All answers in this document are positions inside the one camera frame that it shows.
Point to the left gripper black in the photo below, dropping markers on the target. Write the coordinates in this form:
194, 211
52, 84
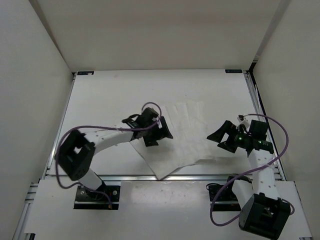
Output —
161, 132

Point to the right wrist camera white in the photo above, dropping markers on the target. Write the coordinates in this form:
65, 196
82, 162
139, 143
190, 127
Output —
243, 122

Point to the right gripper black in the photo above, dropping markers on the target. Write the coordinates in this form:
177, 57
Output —
227, 127

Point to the blue label corner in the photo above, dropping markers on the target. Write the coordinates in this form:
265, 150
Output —
233, 71
85, 73

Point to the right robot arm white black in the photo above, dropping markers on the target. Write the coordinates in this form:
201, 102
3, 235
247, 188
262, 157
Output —
262, 210

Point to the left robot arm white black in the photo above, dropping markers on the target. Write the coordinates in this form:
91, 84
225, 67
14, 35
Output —
76, 152

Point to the blue label right corner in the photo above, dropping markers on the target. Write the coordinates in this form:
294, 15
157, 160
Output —
233, 71

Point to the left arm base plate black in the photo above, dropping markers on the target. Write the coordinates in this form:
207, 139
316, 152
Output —
86, 200

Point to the blue label left corner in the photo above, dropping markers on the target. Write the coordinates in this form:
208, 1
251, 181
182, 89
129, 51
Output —
85, 73

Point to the white pleated skirt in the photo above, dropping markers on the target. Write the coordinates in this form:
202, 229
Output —
189, 145

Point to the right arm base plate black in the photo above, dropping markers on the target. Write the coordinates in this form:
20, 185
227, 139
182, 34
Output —
226, 201

